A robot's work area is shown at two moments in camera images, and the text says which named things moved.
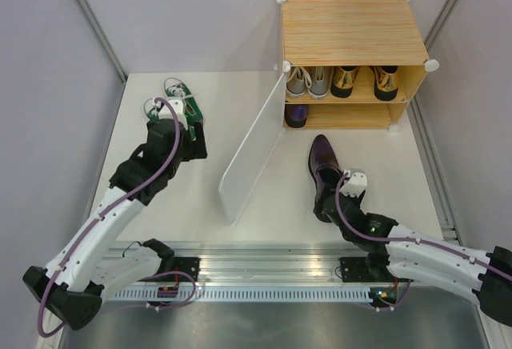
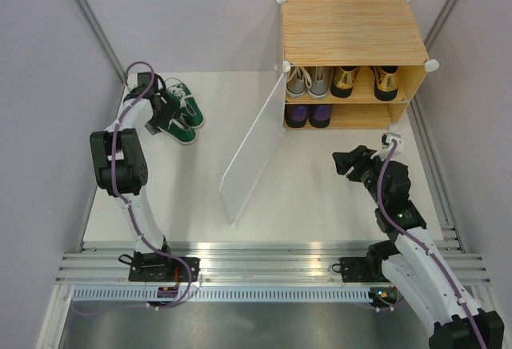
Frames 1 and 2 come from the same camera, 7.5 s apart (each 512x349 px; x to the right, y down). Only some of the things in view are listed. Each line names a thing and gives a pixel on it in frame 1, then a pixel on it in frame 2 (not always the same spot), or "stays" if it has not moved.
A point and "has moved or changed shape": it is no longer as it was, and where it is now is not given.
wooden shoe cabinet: [370, 31] stays
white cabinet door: [254, 154] stays
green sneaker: [152, 117] has moved or changed shape
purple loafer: [296, 115] stays
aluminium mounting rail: [260, 262] stays
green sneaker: [193, 110] stays
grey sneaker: [319, 82] stays
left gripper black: [196, 149] -> [171, 110]
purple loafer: [326, 170] -> [319, 115]
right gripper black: [356, 201] -> [358, 157]
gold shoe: [342, 80] stays
